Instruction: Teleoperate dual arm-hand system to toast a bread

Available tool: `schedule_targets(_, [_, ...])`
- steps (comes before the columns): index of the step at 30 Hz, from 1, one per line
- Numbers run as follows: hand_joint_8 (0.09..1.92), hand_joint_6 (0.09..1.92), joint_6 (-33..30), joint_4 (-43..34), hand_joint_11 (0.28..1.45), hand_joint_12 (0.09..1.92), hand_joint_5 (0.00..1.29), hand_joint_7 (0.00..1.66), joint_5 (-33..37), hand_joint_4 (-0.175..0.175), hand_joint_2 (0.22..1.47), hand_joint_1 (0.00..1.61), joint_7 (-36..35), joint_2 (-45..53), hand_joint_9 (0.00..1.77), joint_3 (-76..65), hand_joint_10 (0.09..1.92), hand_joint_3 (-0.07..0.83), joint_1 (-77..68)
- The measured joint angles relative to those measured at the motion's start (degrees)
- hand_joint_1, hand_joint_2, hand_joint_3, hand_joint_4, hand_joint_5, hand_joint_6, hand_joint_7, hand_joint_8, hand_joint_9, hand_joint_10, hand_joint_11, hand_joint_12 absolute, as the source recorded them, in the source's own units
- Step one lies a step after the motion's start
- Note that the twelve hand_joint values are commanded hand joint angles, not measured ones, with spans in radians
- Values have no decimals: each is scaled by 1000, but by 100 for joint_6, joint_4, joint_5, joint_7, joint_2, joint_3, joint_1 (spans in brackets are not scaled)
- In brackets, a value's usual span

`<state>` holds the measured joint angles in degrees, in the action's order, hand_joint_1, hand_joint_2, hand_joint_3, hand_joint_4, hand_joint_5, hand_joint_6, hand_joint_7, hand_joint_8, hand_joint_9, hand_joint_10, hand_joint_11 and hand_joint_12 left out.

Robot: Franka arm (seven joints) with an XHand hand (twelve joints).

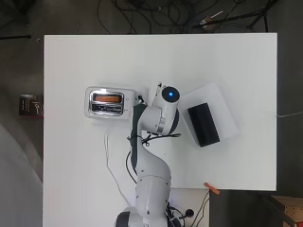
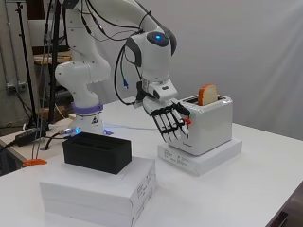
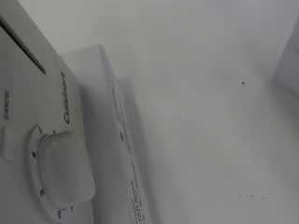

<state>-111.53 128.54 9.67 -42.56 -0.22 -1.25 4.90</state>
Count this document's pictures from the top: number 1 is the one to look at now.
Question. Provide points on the orange clamp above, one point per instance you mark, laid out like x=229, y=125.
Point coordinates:
x=211, y=188

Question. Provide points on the white steel two-slot toaster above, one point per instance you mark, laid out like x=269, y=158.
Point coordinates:
x=105, y=108

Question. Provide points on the slice of toast bread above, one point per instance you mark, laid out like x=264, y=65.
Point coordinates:
x=108, y=99

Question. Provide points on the white seven-joint robot arm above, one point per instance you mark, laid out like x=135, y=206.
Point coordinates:
x=151, y=176

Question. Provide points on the black round knob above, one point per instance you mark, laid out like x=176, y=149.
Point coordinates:
x=189, y=213

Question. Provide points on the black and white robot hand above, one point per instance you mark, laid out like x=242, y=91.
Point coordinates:
x=154, y=94

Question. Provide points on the black tripod stand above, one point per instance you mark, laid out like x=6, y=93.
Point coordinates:
x=233, y=17

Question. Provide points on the dark printed small box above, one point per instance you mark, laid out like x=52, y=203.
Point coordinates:
x=30, y=105

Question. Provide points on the white flat box stand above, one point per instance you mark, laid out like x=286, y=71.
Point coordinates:
x=221, y=113
x=110, y=121

